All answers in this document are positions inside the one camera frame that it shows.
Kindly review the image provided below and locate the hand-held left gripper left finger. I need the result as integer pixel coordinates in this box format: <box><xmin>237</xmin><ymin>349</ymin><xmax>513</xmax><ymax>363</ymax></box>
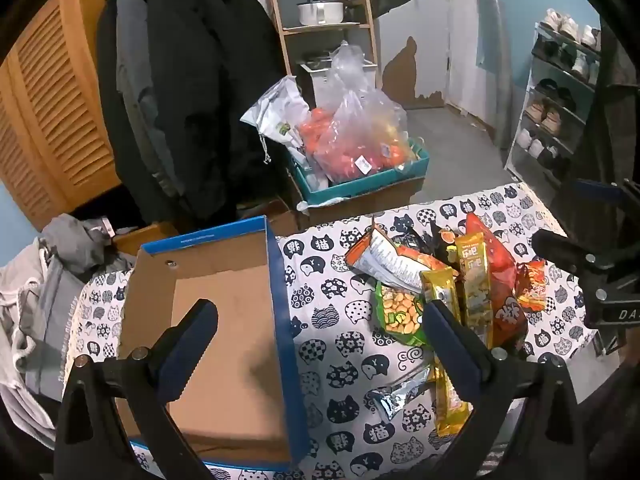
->
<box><xmin>52</xmin><ymin>299</ymin><xmax>221</xmax><ymax>480</ymax></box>

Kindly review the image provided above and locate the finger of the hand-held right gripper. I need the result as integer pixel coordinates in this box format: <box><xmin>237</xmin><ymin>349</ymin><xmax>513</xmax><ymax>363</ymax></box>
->
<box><xmin>531</xmin><ymin>229</ymin><xmax>608</xmax><ymax>286</ymax></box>
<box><xmin>572</xmin><ymin>179</ymin><xmax>640</xmax><ymax>207</ymax></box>

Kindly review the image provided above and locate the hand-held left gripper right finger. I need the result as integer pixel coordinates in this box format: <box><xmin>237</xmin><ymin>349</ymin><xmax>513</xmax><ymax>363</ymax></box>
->
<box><xmin>422</xmin><ymin>300</ymin><xmax>582</xmax><ymax>480</ymax></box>

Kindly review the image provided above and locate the bright red snack packet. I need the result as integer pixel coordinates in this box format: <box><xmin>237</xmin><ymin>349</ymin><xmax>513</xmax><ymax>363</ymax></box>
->
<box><xmin>515</xmin><ymin>259</ymin><xmax>551</xmax><ymax>313</ymax></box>

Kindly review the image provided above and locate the long yellow snack packet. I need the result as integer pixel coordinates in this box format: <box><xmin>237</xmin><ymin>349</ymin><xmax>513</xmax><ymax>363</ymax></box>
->
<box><xmin>419</xmin><ymin>269</ymin><xmax>473</xmax><ymax>438</ymax></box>

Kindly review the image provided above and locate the green pea snack bag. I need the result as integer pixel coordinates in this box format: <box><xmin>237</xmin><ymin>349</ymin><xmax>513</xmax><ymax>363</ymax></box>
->
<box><xmin>374</xmin><ymin>280</ymin><xmax>436</xmax><ymax>348</ymax></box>

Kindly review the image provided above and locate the large dark red snack bag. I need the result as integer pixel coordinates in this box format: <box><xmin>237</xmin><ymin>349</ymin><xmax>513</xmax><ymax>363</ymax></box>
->
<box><xmin>465</xmin><ymin>212</ymin><xmax>528</xmax><ymax>351</ymax></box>

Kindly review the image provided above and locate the blue-rimmed cardboard box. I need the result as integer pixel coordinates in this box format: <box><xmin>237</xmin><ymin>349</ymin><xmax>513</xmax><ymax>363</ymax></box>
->
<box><xmin>116</xmin><ymin>216</ymin><xmax>311</xmax><ymax>473</ymax></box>

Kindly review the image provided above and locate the silver foil snack packet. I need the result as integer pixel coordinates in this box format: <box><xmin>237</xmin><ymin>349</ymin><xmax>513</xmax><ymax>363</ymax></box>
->
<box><xmin>367</xmin><ymin>367</ymin><xmax>433</xmax><ymax>421</ymax></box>

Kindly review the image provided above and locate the dark noodle-picture snack packet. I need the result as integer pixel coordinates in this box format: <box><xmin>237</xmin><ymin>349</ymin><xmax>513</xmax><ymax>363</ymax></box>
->
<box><xmin>432</xmin><ymin>227</ymin><xmax>461</xmax><ymax>266</ymax></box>

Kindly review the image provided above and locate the black snack packet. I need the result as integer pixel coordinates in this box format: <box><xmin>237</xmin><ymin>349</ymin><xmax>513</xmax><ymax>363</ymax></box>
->
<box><xmin>390</xmin><ymin>225</ymin><xmax>438</xmax><ymax>256</ymax></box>

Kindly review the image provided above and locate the orange snack bag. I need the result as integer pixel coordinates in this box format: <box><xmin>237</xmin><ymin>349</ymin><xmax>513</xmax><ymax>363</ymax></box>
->
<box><xmin>345</xmin><ymin>217</ymin><xmax>446</xmax><ymax>296</ymax></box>

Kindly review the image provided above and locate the group of assorted shoes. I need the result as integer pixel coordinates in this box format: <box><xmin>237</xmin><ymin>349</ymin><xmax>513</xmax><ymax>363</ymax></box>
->
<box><xmin>515</xmin><ymin>7</ymin><xmax>601</xmax><ymax>171</ymax></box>

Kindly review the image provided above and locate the metal shoe rack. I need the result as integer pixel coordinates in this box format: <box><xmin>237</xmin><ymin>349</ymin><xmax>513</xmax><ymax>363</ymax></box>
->
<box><xmin>502</xmin><ymin>20</ymin><xmax>603</xmax><ymax>191</ymax></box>

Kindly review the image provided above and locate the cat-print tablecloth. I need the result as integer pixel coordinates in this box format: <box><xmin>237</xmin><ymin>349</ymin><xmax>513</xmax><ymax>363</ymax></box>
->
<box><xmin>75</xmin><ymin>182</ymin><xmax>608</xmax><ymax>480</ymax></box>

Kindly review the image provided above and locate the dark grey jacket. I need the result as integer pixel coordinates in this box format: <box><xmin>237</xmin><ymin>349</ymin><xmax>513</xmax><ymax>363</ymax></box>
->
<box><xmin>40</xmin><ymin>212</ymin><xmax>136</xmax><ymax>286</ymax></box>

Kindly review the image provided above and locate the light grey hoodie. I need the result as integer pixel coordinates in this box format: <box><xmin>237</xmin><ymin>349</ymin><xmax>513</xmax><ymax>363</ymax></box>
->
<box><xmin>0</xmin><ymin>237</ymin><xmax>86</xmax><ymax>451</ymax></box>

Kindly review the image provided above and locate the brown cardboard box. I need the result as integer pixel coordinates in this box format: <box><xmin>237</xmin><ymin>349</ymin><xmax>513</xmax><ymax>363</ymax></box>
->
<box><xmin>287</xmin><ymin>175</ymin><xmax>426</xmax><ymax>233</ymax></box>

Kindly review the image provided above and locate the teal cardboard tray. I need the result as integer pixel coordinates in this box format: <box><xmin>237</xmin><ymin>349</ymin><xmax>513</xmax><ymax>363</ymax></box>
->
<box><xmin>287</xmin><ymin>137</ymin><xmax>431</xmax><ymax>206</ymax></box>

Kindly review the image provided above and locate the white door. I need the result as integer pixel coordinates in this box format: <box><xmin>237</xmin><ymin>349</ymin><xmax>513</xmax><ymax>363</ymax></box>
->
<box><xmin>445</xmin><ymin>0</ymin><xmax>516</xmax><ymax>121</ymax></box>

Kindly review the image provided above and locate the clear plastic bag of fruit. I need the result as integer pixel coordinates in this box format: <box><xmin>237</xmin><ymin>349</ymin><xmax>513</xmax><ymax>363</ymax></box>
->
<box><xmin>297</xmin><ymin>42</ymin><xmax>416</xmax><ymax>186</ymax></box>

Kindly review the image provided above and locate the white foil bag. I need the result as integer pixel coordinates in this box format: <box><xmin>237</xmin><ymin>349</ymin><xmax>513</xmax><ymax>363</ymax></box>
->
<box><xmin>240</xmin><ymin>76</ymin><xmax>311</xmax><ymax>151</ymax></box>

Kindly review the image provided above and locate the black coat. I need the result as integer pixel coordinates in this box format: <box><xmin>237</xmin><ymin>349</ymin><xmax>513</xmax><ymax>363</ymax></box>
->
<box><xmin>97</xmin><ymin>0</ymin><xmax>291</xmax><ymax>221</ymax></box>

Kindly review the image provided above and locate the wooden louvered door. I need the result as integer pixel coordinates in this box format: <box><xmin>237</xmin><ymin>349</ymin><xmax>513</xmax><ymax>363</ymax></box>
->
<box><xmin>0</xmin><ymin>0</ymin><xmax>126</xmax><ymax>231</ymax></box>

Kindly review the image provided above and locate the grey coat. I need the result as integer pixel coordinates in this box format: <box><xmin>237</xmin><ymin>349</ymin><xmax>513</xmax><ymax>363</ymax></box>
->
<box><xmin>116</xmin><ymin>0</ymin><xmax>181</xmax><ymax>196</ymax></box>

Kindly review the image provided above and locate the wooden ladder shelf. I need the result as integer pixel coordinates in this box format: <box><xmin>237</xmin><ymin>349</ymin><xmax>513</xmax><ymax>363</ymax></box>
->
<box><xmin>260</xmin><ymin>0</ymin><xmax>381</xmax><ymax>106</ymax></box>

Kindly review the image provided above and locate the white cooking pot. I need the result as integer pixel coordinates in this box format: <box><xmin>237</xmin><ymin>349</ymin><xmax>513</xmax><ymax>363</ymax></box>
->
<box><xmin>297</xmin><ymin>0</ymin><xmax>358</xmax><ymax>27</ymax></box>

